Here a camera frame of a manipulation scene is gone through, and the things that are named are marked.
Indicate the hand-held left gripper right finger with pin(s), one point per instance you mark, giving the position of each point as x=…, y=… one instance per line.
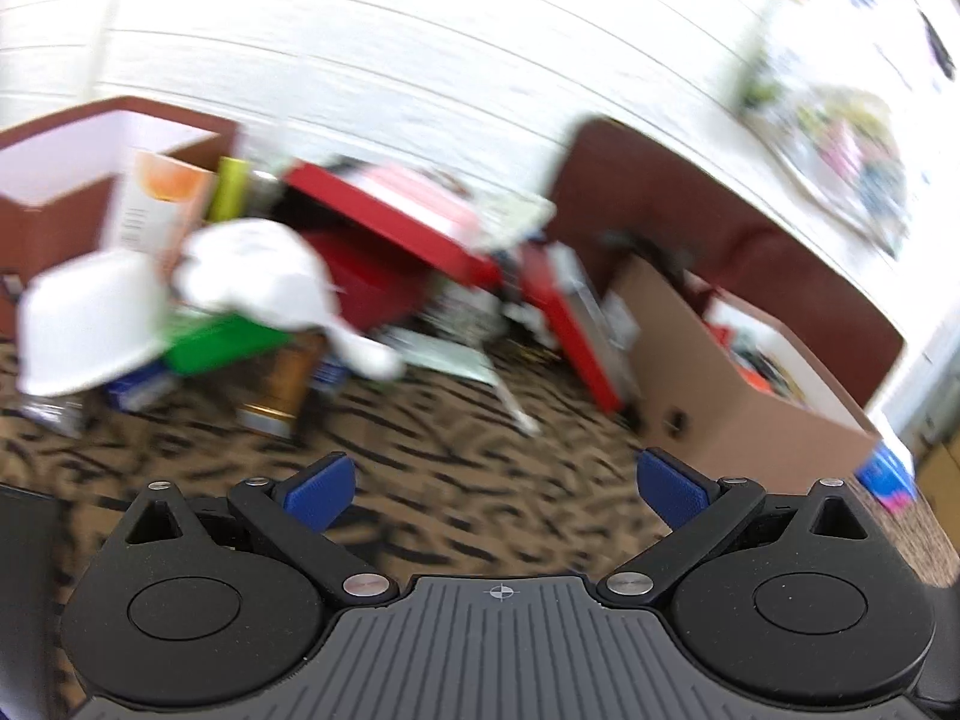
x=671, y=487

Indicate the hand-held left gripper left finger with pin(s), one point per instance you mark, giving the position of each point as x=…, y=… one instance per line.
x=322, y=491

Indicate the brown cardboard box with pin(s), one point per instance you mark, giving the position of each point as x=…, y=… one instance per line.
x=720, y=405

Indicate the gold box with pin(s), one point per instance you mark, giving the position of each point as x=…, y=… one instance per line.
x=281, y=386

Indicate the tan cloth with black letters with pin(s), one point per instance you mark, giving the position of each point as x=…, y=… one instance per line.
x=450, y=480

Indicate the green box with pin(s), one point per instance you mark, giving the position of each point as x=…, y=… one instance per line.
x=225, y=345

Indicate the white and green tube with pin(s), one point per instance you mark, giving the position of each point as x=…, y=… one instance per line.
x=514, y=401

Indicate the green and white snack packet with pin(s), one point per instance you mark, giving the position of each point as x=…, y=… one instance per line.
x=442, y=356

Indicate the red box with silver edge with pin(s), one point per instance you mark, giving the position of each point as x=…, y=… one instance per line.
x=577, y=322

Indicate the blue box with barcode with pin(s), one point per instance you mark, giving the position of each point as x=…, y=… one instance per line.
x=139, y=388

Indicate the red gift box base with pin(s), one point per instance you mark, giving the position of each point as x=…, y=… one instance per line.
x=367, y=285

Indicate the pink and blue packet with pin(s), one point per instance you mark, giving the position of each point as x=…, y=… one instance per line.
x=889, y=480

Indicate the black feathery item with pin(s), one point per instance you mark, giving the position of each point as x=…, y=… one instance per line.
x=645, y=247

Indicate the plain cardboard piece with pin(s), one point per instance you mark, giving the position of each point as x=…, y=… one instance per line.
x=941, y=465

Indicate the grey metallic object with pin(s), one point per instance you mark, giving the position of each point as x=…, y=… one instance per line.
x=52, y=416

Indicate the open red gift box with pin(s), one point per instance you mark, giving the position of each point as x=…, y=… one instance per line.
x=390, y=217

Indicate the white dome-shaped object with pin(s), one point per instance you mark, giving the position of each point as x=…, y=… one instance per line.
x=90, y=322

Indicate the white patterned pouch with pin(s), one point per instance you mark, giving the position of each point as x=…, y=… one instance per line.
x=514, y=217

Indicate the yellow-green stick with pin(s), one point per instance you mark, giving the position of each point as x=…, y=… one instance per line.
x=227, y=191

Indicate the black flat object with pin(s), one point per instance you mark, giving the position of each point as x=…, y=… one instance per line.
x=26, y=600

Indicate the orange and white carton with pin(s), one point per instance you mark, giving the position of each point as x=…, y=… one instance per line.
x=154, y=199

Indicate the maroon box with white inside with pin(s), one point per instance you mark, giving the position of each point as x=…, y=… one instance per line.
x=52, y=165

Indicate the floral wall poster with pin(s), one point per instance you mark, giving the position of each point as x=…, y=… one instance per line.
x=840, y=165

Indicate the dark wall ornament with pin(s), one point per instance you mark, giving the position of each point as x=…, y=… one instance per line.
x=939, y=45

